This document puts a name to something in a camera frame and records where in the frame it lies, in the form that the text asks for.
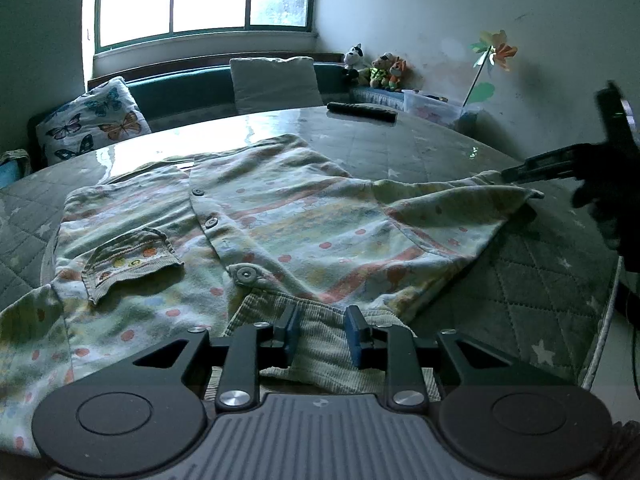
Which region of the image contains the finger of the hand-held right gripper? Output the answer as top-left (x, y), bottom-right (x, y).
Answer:
top-left (499, 143), bottom-right (582, 185)

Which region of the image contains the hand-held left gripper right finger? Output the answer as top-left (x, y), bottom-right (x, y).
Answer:
top-left (344, 304), bottom-right (507, 409)

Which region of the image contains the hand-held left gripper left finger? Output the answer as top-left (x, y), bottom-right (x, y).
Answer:
top-left (132, 304), bottom-right (301, 411)

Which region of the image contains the patterned button pajama shirt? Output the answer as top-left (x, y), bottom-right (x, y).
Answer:
top-left (0, 133), bottom-right (545, 455)

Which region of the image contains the colourful paper pinwheel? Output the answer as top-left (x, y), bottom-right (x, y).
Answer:
top-left (462, 30), bottom-right (519, 109)

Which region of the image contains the clear plastic storage box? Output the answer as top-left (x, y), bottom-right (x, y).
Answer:
top-left (402, 88), bottom-right (482, 130)

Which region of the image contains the orange plush toy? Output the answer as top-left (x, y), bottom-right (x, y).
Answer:
top-left (387, 58), bottom-right (408, 92)

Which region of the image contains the brown plush toy green vest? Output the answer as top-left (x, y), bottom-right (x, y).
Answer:
top-left (369, 52), bottom-right (396, 89)

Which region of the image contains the black remote control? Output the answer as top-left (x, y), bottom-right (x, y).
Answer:
top-left (326, 102), bottom-right (399, 125)

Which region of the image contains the black and white plush cow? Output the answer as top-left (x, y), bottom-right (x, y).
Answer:
top-left (342, 43), bottom-right (366, 84)

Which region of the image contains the grey square cushion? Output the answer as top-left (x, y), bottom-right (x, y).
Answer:
top-left (229, 56), bottom-right (324, 114)

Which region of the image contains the dark green bench sofa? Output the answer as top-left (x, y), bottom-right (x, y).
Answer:
top-left (27, 52), bottom-right (407, 171)

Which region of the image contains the butterfly print pillow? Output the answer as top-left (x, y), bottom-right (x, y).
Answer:
top-left (35, 76), bottom-right (152, 166)

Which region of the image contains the blue cloth item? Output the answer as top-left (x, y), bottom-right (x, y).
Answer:
top-left (0, 149), bottom-right (32, 189)

